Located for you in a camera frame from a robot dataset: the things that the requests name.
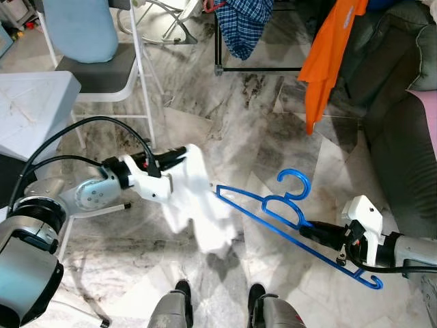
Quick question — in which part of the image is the grey robot leg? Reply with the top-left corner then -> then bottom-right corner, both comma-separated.
147,280 -> 195,328
247,284 -> 309,328

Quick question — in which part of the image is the light blue cushion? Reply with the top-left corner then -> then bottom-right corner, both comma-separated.
41,0 -> 121,65

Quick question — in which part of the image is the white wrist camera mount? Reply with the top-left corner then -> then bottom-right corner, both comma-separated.
341,195 -> 385,268
122,152 -> 175,204

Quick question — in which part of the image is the blue plastic hanger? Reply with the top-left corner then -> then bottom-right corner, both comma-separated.
215,168 -> 384,290

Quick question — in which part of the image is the pink sofa cover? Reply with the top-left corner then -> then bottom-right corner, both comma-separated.
408,89 -> 437,155

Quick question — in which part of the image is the grey robot left leg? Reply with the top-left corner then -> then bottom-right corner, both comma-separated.
147,280 -> 195,328

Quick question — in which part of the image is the red plastic hanger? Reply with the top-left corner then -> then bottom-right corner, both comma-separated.
203,0 -> 230,13

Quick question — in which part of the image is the chrome tube frame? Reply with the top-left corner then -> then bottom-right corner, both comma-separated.
116,0 -> 206,46

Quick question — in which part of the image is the white drawer unit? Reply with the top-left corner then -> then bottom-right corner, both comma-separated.
0,0 -> 40,36

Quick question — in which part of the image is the white frame folding chair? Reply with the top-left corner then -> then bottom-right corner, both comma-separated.
38,0 -> 166,148

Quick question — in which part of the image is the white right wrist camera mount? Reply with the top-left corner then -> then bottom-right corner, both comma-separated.
341,195 -> 385,268

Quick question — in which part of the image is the orange garment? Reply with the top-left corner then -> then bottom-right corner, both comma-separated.
298,0 -> 370,136

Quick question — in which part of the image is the grey robot right leg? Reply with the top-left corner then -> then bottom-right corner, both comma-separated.
247,284 -> 309,328

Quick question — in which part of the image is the dark grey sofa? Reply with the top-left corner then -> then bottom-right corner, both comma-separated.
338,0 -> 437,241

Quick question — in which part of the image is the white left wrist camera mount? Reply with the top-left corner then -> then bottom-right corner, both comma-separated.
122,152 -> 175,204

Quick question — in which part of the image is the blue plaid shirt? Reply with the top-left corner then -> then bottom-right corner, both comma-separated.
224,0 -> 276,62

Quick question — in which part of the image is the black clothes rack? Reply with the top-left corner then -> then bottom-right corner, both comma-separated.
213,0 -> 305,77

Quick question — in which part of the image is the white garment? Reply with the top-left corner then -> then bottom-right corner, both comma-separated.
163,143 -> 239,256

